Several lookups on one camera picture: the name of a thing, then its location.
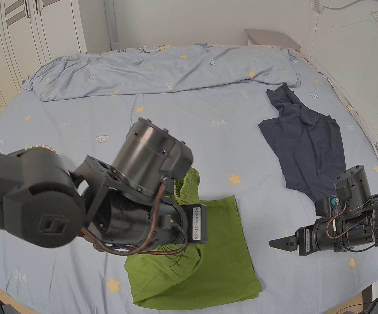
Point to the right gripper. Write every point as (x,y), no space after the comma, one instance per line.
(339,237)

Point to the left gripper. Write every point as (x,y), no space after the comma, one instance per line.
(133,221)

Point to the green shorts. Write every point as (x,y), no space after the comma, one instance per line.
(228,240)

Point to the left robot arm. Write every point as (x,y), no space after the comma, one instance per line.
(38,188)

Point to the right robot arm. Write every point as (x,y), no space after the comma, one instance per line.
(354,188)

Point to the dark blue garment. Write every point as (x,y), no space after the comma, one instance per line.
(310,149)

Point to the bed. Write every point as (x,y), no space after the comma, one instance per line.
(182,116)

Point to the round woven basket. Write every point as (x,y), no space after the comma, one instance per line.
(43,147)

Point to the pale blue quilt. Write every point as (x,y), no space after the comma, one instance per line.
(162,72)

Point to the white wardrobe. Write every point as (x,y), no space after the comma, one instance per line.
(18,44)

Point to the grey bedside table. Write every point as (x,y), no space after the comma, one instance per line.
(270,37)

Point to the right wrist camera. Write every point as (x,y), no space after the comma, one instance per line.
(323,206)

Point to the white wall pipe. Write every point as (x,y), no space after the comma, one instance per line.
(110,11)

